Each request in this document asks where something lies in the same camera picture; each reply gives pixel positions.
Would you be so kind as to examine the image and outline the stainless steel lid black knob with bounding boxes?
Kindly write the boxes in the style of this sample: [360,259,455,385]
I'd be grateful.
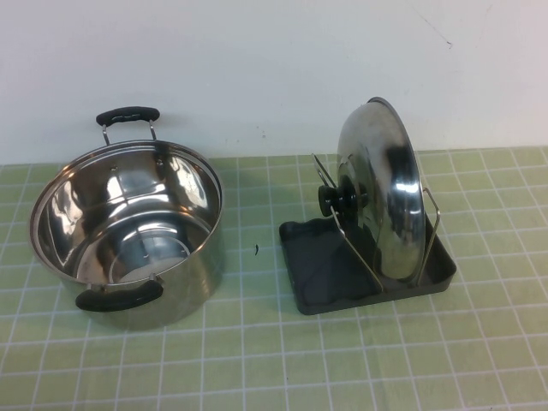
[316,96,427,283]

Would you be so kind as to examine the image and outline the green white grid table mat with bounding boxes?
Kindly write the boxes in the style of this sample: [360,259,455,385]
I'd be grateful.
[0,145,548,411]

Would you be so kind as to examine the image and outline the dark tray wire lid rack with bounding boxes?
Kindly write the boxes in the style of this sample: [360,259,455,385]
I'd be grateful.
[277,152,458,317]

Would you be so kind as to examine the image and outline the stainless steel pot black handles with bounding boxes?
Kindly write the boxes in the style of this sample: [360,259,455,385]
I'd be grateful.
[28,106,225,331]

